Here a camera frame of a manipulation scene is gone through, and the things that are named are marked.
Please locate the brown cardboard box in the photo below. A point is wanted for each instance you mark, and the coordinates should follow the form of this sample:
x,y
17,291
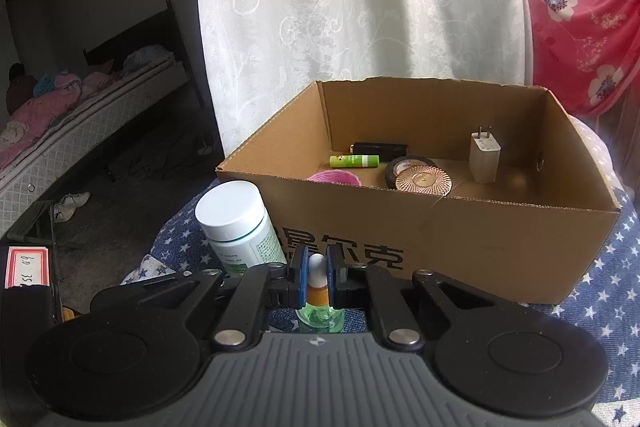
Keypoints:
x,y
475,247

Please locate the pink bedding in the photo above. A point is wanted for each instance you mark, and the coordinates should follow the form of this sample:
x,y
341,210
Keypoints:
x,y
55,99

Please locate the black cylinder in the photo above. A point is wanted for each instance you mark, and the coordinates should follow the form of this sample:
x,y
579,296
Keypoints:
x,y
380,149

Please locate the pink floral cloth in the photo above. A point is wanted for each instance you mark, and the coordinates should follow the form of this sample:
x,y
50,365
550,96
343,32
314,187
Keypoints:
x,y
575,32

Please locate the white patterned curtain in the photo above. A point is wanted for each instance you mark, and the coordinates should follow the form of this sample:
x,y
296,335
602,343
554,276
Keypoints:
x,y
350,7

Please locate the white mattress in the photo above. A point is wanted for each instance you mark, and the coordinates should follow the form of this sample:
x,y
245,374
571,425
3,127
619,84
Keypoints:
x,y
75,132

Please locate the dark maroon cloth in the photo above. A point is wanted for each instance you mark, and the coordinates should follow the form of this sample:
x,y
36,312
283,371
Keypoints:
x,y
21,89

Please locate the white medicine bottle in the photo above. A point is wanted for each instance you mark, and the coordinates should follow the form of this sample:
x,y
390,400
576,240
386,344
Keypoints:
x,y
230,212

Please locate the dark bed frame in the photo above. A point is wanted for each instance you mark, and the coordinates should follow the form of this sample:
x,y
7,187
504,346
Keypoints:
x,y
130,39

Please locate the blue star-print blanket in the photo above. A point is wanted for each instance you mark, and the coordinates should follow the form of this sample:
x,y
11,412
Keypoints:
x,y
610,297

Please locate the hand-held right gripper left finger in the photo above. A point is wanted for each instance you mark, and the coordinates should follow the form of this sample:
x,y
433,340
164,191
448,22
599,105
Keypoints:
x,y
300,279

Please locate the pair of white shoes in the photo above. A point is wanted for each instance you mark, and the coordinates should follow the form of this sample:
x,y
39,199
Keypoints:
x,y
70,204

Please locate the dark box with red-bordered label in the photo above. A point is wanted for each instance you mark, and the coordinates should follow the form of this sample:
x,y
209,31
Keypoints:
x,y
27,302

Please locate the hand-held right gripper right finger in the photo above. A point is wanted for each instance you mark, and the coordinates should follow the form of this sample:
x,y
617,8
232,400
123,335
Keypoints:
x,y
332,279

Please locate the green dropper bottle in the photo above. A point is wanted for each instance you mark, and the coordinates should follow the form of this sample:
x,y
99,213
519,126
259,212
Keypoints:
x,y
317,314

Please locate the green lip balm tube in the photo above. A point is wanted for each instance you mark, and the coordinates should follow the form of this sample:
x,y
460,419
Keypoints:
x,y
350,161

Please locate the light blue cloth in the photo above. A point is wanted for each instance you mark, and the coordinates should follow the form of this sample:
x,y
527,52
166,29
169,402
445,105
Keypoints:
x,y
145,57

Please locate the white charger plug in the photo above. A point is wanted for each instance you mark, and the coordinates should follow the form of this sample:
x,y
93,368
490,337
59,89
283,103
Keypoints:
x,y
484,157

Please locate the dark jar with rose-gold lid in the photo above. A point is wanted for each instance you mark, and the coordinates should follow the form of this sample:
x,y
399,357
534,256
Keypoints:
x,y
422,181

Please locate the black tape roll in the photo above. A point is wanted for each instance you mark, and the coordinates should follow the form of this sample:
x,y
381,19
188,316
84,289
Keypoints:
x,y
400,162

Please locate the dark folding stool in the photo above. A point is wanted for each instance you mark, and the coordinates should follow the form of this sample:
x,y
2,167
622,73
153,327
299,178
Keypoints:
x,y
35,227

